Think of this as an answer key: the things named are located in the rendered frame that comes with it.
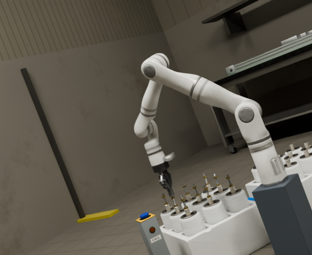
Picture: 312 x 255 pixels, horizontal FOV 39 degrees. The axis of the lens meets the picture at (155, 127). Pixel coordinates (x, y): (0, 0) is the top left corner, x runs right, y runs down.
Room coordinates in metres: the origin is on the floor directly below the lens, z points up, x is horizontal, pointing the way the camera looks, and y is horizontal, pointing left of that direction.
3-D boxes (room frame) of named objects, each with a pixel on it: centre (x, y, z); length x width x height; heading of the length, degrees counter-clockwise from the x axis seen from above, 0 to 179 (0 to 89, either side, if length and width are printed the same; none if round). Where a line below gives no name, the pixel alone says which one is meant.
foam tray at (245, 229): (2.04, -0.07, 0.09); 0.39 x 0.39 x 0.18; 20
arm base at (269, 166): (1.69, -0.35, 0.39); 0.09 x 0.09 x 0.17; 49
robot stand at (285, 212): (1.69, -0.35, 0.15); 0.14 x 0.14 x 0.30; 49
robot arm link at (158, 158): (2.00, 0.03, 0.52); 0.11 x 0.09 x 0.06; 73
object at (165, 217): (2.11, 0.08, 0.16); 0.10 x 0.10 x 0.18
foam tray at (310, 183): (2.23, -0.58, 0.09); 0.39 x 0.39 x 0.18; 23
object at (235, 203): (1.97, -0.22, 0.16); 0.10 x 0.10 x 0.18
